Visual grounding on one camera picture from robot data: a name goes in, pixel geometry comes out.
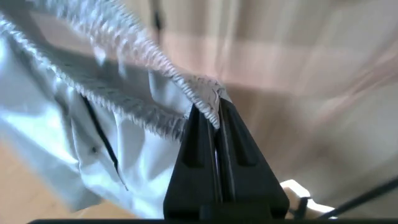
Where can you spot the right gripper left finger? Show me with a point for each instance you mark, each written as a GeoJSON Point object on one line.
{"type": "Point", "coordinates": [192, 180]}

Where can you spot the pale grey shorts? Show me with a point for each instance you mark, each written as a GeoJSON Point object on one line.
{"type": "Point", "coordinates": [46, 124]}

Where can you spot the black clothes rack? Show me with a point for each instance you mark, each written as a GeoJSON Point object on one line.
{"type": "Point", "coordinates": [367, 194]}

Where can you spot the beige curtain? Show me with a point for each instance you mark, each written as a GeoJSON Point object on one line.
{"type": "Point", "coordinates": [280, 46]}

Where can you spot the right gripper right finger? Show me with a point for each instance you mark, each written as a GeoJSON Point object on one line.
{"type": "Point", "coordinates": [245, 180]}

